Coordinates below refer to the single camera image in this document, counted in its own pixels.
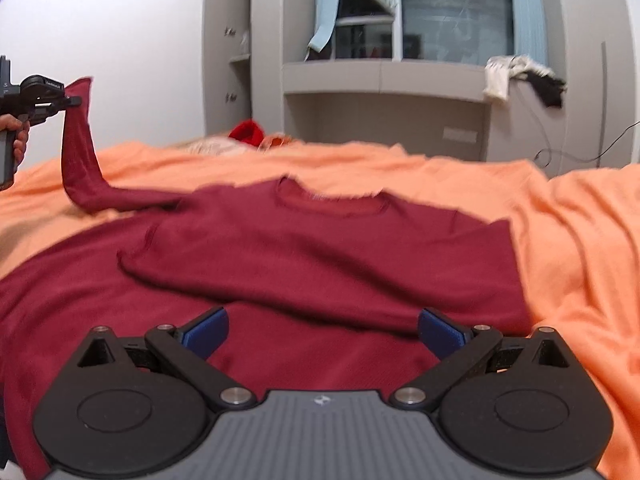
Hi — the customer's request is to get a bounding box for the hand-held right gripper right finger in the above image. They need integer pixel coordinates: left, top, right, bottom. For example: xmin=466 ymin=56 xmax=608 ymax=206
xmin=389 ymin=307 xmax=577 ymax=411

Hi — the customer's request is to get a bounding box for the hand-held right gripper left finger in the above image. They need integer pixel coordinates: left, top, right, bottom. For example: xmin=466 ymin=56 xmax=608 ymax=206
xmin=70 ymin=306 xmax=257 ymax=411

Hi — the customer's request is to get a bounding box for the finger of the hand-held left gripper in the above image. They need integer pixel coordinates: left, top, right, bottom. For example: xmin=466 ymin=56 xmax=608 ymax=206
xmin=34 ymin=95 xmax=84 ymax=114

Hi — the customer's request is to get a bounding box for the dark red sweater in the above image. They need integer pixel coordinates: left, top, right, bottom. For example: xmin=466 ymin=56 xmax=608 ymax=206
xmin=0 ymin=76 xmax=534 ymax=480

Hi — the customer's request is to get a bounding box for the person's left hand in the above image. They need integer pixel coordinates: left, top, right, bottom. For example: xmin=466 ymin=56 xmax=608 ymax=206
xmin=0 ymin=113 xmax=32 ymax=174

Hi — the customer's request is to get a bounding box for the floral bed sheet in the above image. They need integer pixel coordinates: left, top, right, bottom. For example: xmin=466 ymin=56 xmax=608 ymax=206
xmin=170 ymin=135 xmax=261 ymax=159

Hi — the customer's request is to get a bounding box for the orange blanket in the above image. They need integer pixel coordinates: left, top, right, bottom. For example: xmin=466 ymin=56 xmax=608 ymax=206
xmin=0 ymin=139 xmax=640 ymax=480

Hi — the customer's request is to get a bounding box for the bright red plush cloth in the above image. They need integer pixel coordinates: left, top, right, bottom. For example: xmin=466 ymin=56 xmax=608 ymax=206
xmin=228 ymin=119 xmax=266 ymax=150

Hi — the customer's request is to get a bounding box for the peach ruffled cloth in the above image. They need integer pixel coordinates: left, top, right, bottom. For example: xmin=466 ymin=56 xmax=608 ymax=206
xmin=257 ymin=132 xmax=297 ymax=152

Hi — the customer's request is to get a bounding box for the white cloth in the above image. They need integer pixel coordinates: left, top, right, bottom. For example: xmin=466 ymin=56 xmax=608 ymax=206
xmin=482 ymin=54 xmax=532 ymax=104

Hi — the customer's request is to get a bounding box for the black cloth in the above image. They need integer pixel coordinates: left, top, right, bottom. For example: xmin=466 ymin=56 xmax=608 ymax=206
xmin=519 ymin=66 xmax=569 ymax=109

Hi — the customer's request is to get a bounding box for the short light blue curtain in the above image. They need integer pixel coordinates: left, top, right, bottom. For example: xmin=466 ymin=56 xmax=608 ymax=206
xmin=305 ymin=0 xmax=347 ymax=54

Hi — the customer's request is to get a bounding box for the window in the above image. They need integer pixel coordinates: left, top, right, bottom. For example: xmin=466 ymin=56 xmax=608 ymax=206
xmin=334 ymin=0 xmax=517 ymax=64

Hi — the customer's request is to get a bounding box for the grey built-in cabinet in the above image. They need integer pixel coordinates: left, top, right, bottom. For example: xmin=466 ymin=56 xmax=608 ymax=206
xmin=202 ymin=0 xmax=640 ymax=179

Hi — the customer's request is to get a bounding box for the pleated light blue curtain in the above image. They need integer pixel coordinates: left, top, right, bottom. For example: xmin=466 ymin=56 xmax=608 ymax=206
xmin=506 ymin=0 xmax=540 ymax=61

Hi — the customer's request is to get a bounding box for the thin cable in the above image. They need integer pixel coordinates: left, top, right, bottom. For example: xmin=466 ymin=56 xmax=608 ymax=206
xmin=514 ymin=79 xmax=640 ymax=167

